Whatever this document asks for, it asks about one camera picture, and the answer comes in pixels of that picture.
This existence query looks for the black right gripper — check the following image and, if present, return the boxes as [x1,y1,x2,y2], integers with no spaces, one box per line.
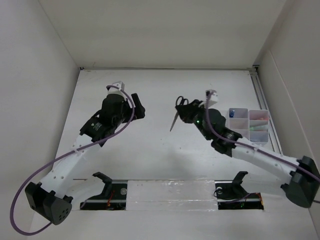
[176,98,212,141]

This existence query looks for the black handled scissors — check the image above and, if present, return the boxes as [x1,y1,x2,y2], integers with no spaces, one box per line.
[169,95,190,133]

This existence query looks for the clear spray bottle blue cap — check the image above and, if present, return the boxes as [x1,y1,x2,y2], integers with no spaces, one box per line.
[229,110,236,118]

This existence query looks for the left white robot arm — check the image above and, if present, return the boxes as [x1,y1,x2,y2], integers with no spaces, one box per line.
[25,90,145,225]

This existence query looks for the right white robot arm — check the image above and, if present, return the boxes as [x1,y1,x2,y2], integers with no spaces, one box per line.
[175,96,320,208]

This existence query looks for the clear compartment organizer box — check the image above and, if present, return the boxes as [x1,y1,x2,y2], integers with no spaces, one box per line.
[226,108,269,146]

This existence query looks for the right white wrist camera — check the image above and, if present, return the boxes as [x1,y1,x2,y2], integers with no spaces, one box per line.
[205,89,219,108]

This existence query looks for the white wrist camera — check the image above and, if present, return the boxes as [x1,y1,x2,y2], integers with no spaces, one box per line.
[205,89,219,108]
[106,81,125,98]

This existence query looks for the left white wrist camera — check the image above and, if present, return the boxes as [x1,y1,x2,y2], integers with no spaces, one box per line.
[106,81,125,98]

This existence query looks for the aluminium frame rail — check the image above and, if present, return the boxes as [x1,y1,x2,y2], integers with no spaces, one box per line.
[248,66,283,155]

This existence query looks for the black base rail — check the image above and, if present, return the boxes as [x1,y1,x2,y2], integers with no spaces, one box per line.
[80,179,264,212]

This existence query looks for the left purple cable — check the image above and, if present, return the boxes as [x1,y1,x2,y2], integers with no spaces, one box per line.
[9,85,136,236]

